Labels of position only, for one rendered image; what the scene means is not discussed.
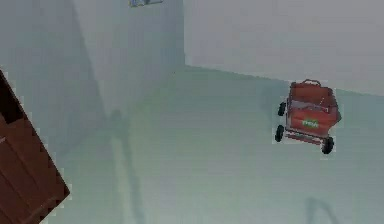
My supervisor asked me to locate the brown wooden cabinet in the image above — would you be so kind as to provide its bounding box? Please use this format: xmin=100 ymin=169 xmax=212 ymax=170
xmin=0 ymin=69 xmax=71 ymax=224

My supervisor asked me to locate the red wheeled cart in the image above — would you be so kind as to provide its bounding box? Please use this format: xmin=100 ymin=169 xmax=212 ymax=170
xmin=274 ymin=78 xmax=343 ymax=155

